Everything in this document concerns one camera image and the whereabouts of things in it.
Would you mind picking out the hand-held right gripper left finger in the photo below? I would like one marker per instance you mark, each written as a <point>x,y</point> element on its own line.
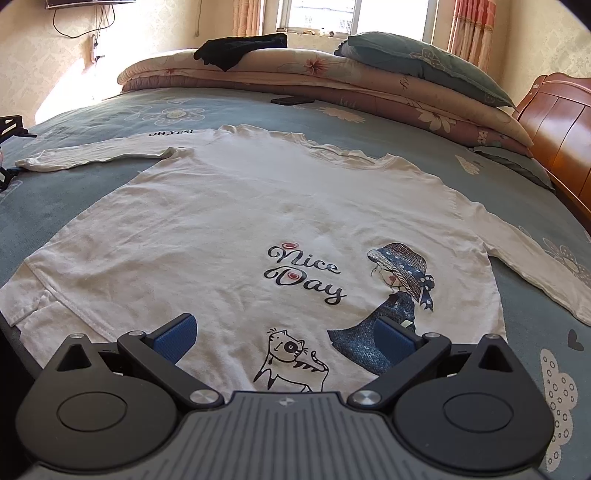
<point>178,336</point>

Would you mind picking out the window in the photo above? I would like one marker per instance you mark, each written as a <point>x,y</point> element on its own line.
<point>360,18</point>

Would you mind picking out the black garment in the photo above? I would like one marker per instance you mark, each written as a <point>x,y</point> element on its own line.
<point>231,50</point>

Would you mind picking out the pink floral folded quilt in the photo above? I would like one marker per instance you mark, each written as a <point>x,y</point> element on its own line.
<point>300,74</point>

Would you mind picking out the pink patterned curtain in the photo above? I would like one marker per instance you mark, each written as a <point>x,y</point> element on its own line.
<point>248,16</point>
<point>471,32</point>

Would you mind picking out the white wall power strip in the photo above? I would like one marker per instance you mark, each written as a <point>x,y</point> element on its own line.
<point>94,50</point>

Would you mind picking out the white printed long-sleeve shirt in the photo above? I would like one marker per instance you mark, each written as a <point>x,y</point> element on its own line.
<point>231,217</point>

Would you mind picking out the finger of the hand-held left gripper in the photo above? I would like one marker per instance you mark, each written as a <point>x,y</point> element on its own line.
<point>7,177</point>
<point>11,129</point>

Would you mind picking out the wall television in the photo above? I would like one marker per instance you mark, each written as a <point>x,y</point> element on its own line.
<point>92,3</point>

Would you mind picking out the wooden bed headboard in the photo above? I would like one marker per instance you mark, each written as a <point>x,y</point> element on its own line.
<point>558,138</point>

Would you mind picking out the large grey-blue pillow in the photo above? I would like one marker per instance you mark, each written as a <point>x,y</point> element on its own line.
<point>425,64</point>

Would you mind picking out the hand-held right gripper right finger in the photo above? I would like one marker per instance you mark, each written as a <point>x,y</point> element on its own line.
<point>395,340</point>

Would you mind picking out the flat grey-blue pillow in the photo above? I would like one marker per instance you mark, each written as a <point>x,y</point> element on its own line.
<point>512,166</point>

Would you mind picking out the black smartphone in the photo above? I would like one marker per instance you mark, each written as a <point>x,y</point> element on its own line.
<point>292,100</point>

